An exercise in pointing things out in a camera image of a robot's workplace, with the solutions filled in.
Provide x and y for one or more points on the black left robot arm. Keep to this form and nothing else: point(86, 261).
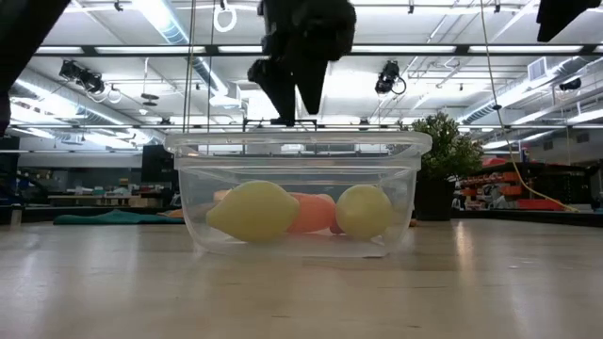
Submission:
point(23, 37)

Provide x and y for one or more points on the orange flat object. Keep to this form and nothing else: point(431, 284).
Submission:
point(172, 214)

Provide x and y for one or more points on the red fruit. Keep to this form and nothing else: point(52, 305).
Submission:
point(335, 228)

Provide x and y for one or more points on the clear plastic tupperware container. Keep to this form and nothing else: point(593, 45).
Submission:
point(301, 249)

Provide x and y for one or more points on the green potted plant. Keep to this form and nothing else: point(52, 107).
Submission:
point(452, 150)

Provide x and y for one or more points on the green mat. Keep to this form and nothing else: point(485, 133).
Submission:
point(113, 218)

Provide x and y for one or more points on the yellow lemon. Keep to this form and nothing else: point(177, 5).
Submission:
point(253, 213)

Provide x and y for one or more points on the orange fruit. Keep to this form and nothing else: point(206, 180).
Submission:
point(313, 214)

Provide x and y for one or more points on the shelf with red bins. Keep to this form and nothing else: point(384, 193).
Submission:
point(518, 193)

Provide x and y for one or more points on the white ceiling vent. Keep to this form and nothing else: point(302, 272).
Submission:
point(537, 69)

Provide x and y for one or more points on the black monitor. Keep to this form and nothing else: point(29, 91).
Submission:
point(158, 165)

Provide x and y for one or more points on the black plant pot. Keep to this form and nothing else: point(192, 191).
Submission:
point(435, 200)

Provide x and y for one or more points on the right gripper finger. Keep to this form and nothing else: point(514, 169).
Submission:
point(558, 16)

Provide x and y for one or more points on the cluttered wooden workbench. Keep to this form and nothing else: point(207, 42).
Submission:
point(103, 198)

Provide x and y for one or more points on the long black ceiling camera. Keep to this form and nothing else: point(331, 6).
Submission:
point(80, 75)

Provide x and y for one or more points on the small black ceiling camera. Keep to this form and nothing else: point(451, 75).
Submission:
point(570, 84)

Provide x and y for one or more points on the yellow round fruit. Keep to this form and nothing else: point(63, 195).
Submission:
point(363, 213)

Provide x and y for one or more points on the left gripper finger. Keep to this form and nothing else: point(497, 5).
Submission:
point(280, 85)
point(310, 80)

